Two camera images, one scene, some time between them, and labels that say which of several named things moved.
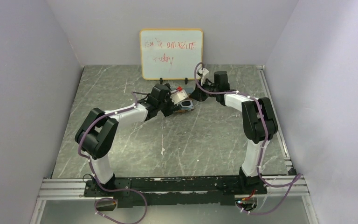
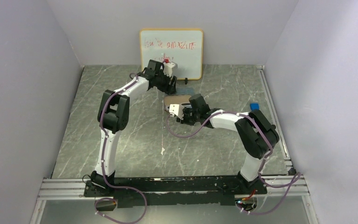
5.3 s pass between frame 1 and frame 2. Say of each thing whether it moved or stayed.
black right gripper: moved
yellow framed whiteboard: stayed
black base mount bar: stayed
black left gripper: moved
